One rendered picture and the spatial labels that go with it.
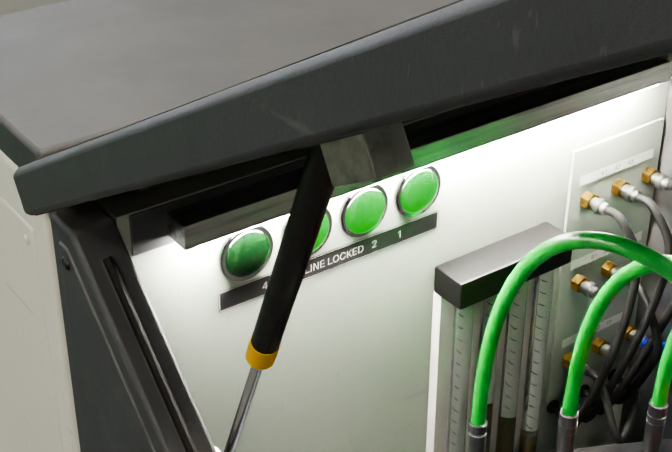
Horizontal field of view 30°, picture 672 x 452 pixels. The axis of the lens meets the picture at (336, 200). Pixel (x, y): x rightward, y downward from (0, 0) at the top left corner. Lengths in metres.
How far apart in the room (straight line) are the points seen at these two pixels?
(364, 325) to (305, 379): 0.07
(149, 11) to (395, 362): 0.41
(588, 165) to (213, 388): 0.44
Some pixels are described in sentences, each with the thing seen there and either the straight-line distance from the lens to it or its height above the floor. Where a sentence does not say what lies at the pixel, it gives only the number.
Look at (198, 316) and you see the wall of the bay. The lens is 1.04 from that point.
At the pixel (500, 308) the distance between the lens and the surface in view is 1.10.
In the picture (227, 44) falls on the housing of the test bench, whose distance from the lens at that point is 1.11.
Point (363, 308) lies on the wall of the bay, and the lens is 1.15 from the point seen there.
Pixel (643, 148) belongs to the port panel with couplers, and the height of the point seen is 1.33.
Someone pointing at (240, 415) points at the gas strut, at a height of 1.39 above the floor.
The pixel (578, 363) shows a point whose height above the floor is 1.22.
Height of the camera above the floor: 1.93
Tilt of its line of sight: 30 degrees down
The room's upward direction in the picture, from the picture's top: straight up
